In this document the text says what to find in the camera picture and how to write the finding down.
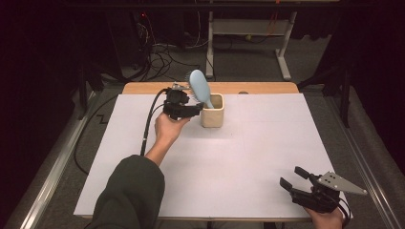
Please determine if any white table sheet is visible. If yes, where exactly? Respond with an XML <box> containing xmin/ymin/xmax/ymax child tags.
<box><xmin>74</xmin><ymin>93</ymin><xmax>353</xmax><ymax>220</ymax></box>

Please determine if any black floor cable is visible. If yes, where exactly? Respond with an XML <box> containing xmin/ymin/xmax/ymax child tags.
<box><xmin>74</xmin><ymin>94</ymin><xmax>119</xmax><ymax>176</ymax></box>

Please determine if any orange cable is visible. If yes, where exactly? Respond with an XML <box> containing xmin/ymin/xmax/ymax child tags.
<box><xmin>266</xmin><ymin>0</ymin><xmax>281</xmax><ymax>36</ymax></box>

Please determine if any aluminium floor rail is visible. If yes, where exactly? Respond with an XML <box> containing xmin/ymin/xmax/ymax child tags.
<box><xmin>323</xmin><ymin>94</ymin><xmax>405</xmax><ymax>229</ymax></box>
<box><xmin>18</xmin><ymin>90</ymin><xmax>98</xmax><ymax>229</ymax></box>

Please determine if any black metal stand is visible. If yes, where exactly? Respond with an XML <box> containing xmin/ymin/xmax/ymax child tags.
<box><xmin>299</xmin><ymin>63</ymin><xmax>352</xmax><ymax>128</ymax></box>
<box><xmin>77</xmin><ymin>63</ymin><xmax>104</xmax><ymax>120</ymax></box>

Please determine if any left hand-held gripper cable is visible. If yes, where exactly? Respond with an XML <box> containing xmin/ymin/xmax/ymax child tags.
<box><xmin>139</xmin><ymin>88</ymin><xmax>170</xmax><ymax>156</ymax></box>

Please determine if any light blue hairbrush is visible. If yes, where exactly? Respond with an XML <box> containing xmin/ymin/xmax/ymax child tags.
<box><xmin>184</xmin><ymin>69</ymin><xmax>215</xmax><ymax>110</ymax></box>

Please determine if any person's right hand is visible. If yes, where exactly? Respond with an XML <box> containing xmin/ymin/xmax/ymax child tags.
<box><xmin>304</xmin><ymin>205</ymin><xmax>346</xmax><ymax>229</ymax></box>

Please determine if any tangle of floor cables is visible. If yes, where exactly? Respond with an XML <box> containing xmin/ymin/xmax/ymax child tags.
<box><xmin>137</xmin><ymin>12</ymin><xmax>202</xmax><ymax>82</ymax></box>

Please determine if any white metal desk frame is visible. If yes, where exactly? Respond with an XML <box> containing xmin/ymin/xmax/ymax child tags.
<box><xmin>204</xmin><ymin>0</ymin><xmax>299</xmax><ymax>81</ymax></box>

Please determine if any hand-held gripper cable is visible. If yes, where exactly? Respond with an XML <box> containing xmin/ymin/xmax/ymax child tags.
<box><xmin>139</xmin><ymin>88</ymin><xmax>170</xmax><ymax>156</ymax></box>
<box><xmin>337</xmin><ymin>198</ymin><xmax>352</xmax><ymax>229</ymax></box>

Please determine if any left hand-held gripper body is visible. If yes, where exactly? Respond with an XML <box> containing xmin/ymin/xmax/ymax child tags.
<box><xmin>162</xmin><ymin>82</ymin><xmax>192</xmax><ymax>121</ymax></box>

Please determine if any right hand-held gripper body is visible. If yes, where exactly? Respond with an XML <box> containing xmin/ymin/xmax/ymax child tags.
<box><xmin>289</xmin><ymin>171</ymin><xmax>368</xmax><ymax>214</ymax></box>

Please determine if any person's left hand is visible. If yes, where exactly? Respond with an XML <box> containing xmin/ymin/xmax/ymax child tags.
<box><xmin>154</xmin><ymin>112</ymin><xmax>192</xmax><ymax>146</ymax></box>

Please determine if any right hand-held gripper cable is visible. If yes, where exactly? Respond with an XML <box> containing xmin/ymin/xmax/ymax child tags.
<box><xmin>337</xmin><ymin>198</ymin><xmax>352</xmax><ymax>229</ymax></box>

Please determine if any black computer tower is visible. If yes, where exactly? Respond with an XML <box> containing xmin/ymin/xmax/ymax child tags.
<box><xmin>106</xmin><ymin>10</ymin><xmax>152</xmax><ymax>80</ymax></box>

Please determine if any beige square cup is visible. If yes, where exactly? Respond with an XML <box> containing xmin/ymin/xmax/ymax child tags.
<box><xmin>200</xmin><ymin>93</ymin><xmax>225</xmax><ymax>129</ymax></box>

